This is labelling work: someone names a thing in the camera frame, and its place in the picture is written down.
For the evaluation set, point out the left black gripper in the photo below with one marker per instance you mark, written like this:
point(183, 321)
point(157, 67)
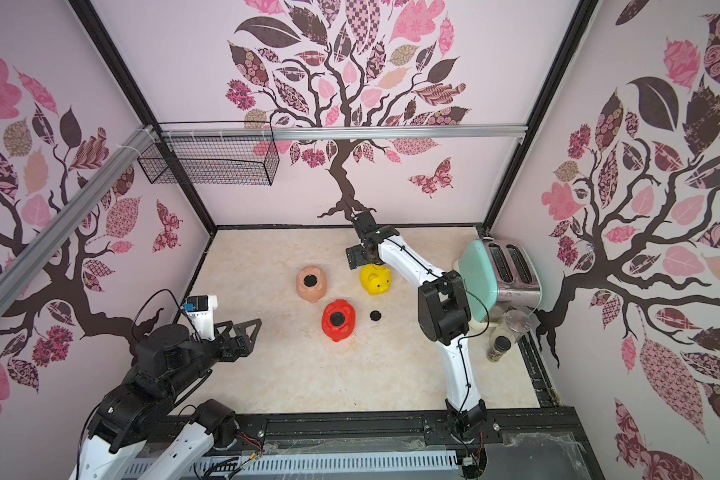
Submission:
point(246, 344)

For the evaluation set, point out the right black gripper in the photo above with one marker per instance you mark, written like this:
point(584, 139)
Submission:
point(369, 241)

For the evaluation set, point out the black wire basket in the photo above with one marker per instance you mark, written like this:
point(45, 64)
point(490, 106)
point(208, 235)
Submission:
point(212, 153)

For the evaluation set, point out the aluminium rail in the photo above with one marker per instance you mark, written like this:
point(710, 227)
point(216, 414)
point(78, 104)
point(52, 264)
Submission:
point(38, 253)
point(348, 133)

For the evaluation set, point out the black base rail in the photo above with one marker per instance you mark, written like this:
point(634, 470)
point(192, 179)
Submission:
point(433, 427)

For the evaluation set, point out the back aluminium rail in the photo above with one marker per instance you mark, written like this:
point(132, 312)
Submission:
point(348, 133)

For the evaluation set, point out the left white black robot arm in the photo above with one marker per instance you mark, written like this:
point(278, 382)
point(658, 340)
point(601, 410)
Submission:
point(122, 424)

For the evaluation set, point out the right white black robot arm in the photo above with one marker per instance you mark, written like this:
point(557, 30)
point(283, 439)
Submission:
point(443, 315)

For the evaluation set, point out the red piggy bank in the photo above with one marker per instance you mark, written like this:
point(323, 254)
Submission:
point(337, 335)

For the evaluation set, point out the left aluminium rail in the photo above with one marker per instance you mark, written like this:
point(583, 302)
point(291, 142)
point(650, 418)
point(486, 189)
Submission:
point(38, 253)

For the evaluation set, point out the white cable duct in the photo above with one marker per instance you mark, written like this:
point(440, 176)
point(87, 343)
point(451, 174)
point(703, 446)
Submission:
point(292, 466)

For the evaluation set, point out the glass jar black lid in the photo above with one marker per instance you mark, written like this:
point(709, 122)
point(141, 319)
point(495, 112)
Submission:
point(513, 325)

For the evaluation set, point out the mint green toaster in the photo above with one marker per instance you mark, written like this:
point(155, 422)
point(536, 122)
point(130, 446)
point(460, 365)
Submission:
point(499, 276)

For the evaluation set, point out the yellow piggy bank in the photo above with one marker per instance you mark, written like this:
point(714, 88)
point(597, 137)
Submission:
point(375, 279)

